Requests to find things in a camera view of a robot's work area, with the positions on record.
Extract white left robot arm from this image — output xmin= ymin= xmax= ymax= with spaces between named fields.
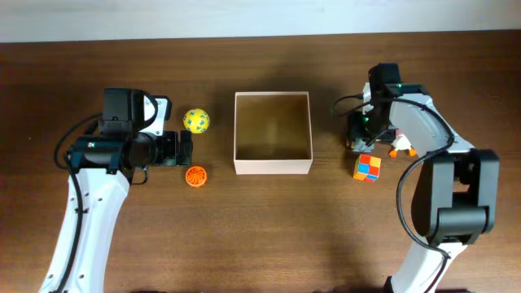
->
xmin=40 ymin=130 xmax=193 ymax=292

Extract pink open box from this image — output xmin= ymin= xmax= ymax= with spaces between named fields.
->
xmin=233 ymin=91 xmax=313 ymax=175

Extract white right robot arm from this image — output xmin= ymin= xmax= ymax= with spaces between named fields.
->
xmin=359 ymin=83 xmax=500 ymax=292

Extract orange round spinner toy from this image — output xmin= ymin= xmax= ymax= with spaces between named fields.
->
xmin=185 ymin=166 xmax=208 ymax=188

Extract white duck pink hat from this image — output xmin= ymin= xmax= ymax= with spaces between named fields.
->
xmin=388 ymin=129 xmax=417 ymax=158

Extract yellow ball blue letters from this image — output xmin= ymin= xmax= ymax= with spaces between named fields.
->
xmin=183 ymin=108 xmax=210 ymax=134

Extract grey yellow toy truck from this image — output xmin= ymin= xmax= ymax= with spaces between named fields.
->
xmin=347 ymin=138 xmax=372 ymax=153

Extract colourful puzzle cube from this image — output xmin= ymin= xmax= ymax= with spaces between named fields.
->
xmin=353 ymin=154 xmax=382 ymax=182

